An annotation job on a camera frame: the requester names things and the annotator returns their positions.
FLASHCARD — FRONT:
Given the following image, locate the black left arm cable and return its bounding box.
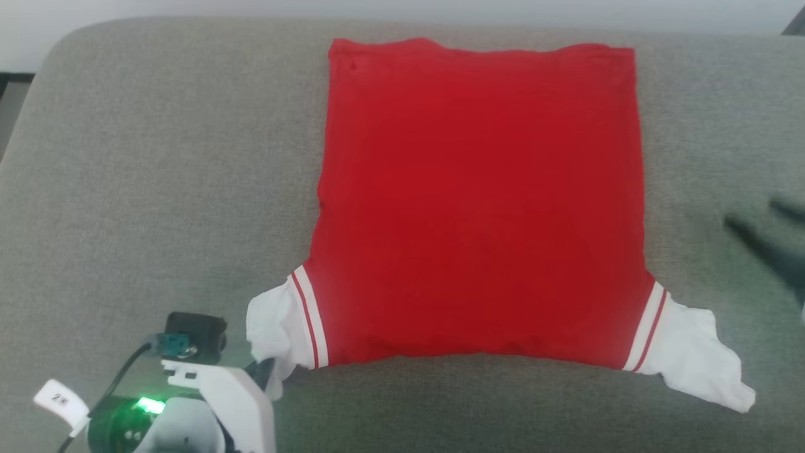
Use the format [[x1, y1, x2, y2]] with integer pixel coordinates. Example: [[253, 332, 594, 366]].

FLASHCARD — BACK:
[[58, 338, 157, 453]]

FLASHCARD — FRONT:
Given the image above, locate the grey fabric sofa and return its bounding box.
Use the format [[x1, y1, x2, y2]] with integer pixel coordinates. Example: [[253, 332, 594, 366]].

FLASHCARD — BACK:
[[0, 16, 805, 453]]

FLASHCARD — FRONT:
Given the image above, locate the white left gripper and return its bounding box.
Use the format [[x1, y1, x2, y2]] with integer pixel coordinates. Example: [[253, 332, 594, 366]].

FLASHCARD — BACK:
[[160, 357, 278, 453]]

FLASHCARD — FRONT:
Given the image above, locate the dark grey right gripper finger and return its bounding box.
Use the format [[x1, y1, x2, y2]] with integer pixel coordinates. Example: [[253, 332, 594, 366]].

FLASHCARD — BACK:
[[770, 196, 805, 223], [723, 213, 805, 291]]

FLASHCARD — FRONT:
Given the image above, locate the red shirt with white sleeves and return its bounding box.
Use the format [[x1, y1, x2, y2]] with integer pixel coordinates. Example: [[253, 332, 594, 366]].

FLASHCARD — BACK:
[[245, 37, 757, 414]]

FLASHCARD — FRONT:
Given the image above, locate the white paper cable label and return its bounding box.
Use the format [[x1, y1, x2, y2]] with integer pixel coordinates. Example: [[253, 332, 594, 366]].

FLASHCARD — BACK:
[[33, 379, 91, 436]]

